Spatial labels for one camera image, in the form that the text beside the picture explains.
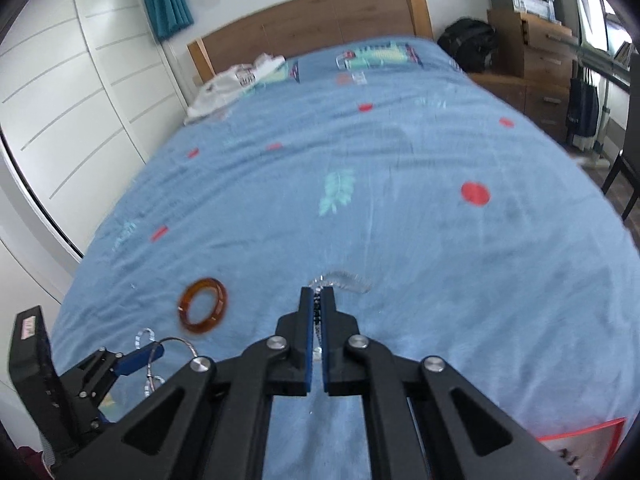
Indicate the dark blue bag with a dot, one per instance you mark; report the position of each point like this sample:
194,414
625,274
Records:
582,105

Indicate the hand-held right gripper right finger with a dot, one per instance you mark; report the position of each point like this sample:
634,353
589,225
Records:
327,340

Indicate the black backpack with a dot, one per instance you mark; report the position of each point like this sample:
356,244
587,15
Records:
467,42

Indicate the white garment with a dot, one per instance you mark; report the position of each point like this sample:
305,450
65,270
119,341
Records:
225,87

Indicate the wooden headboard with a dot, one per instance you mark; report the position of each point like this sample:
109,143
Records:
325,25

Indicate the wooden drawer chest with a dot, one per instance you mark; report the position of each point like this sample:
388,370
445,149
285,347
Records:
542,65

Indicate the red rimmed white tray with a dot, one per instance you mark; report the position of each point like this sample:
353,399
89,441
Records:
590,440

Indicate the silver bangle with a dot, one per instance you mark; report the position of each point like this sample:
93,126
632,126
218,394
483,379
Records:
181,344

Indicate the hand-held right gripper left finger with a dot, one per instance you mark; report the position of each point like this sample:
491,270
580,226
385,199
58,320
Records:
304,340

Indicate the white wardrobe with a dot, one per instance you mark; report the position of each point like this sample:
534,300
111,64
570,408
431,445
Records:
75,85

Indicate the black chair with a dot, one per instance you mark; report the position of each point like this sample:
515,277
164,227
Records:
625,180

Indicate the amber bangle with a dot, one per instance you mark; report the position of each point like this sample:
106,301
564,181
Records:
187,317

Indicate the teal curtain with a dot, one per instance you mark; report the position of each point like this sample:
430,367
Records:
165,0

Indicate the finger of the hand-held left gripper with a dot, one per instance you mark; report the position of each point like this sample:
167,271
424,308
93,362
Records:
140,357

